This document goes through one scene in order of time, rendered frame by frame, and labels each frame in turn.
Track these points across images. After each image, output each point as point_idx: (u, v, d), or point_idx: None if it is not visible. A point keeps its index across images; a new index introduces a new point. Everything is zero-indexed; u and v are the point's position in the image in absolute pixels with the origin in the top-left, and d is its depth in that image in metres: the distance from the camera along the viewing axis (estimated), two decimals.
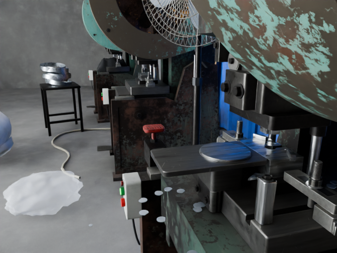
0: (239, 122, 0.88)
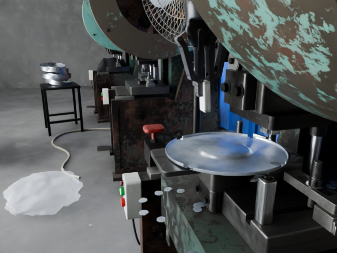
0: (239, 122, 0.88)
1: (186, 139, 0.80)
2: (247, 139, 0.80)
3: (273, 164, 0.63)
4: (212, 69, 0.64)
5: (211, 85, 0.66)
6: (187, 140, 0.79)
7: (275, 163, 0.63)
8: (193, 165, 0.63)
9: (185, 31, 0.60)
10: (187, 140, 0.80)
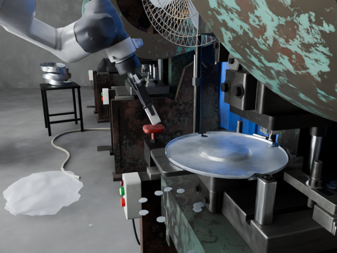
0: (239, 122, 0.88)
1: (174, 155, 0.69)
2: None
3: (271, 147, 0.74)
4: None
5: None
6: (178, 155, 0.69)
7: (270, 146, 0.74)
8: (250, 172, 0.60)
9: (137, 76, 0.89)
10: (176, 155, 0.69)
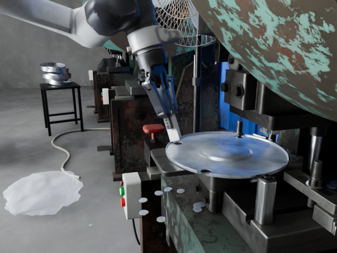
0: (239, 122, 0.88)
1: (278, 162, 0.65)
2: None
3: None
4: (172, 104, 0.77)
5: (174, 117, 0.78)
6: (274, 160, 0.66)
7: None
8: None
9: (150, 76, 0.71)
10: (276, 161, 0.65)
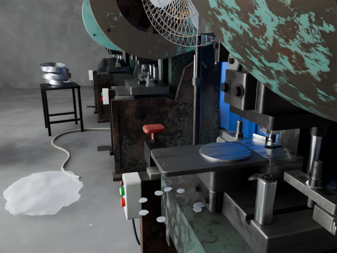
0: (239, 122, 0.88)
1: None
2: None
3: None
4: None
5: None
6: None
7: None
8: None
9: None
10: None
